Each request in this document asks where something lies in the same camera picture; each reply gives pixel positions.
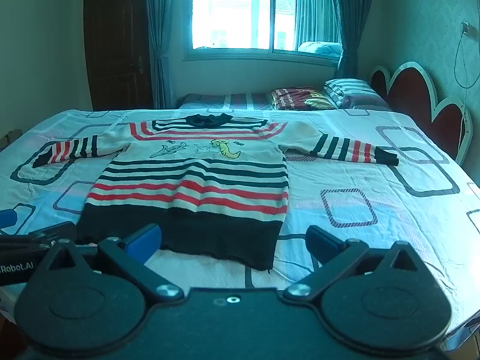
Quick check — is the striped mattress sheet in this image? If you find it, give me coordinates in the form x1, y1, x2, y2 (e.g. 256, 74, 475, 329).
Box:
176, 92, 276, 111

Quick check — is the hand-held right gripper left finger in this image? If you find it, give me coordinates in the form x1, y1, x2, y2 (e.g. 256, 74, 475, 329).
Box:
39, 224, 185, 302

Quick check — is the dark wooden door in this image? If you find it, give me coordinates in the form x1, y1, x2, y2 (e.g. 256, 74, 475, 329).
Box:
84, 0, 154, 112

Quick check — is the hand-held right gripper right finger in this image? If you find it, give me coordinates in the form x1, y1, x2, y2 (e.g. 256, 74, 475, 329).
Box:
282, 226, 432, 302

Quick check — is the striped knit sweater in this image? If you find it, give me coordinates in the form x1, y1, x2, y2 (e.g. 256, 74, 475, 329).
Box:
32, 112, 400, 271

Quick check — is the patterned bed sheet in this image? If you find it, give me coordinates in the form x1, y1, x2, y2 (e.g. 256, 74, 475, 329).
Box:
0, 108, 480, 349

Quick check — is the wall cable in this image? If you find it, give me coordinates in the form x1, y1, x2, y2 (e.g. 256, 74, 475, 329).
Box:
454, 22, 480, 91

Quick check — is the striped pillow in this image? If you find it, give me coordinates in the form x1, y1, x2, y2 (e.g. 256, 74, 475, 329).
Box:
323, 79, 391, 110

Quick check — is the window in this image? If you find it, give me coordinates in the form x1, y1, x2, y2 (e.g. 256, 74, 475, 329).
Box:
184, 0, 344, 66

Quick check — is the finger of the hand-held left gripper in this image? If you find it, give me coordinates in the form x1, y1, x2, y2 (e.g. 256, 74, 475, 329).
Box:
0, 220, 78, 250
0, 209, 19, 232

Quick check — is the red and white headboard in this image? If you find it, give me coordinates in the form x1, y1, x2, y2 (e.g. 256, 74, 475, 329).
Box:
370, 62, 474, 166

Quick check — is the light blue quilt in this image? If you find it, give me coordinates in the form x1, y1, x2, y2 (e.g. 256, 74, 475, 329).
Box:
298, 40, 343, 56

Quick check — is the teal curtain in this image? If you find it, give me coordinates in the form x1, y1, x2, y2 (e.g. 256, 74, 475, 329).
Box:
144, 0, 194, 109
330, 0, 376, 79

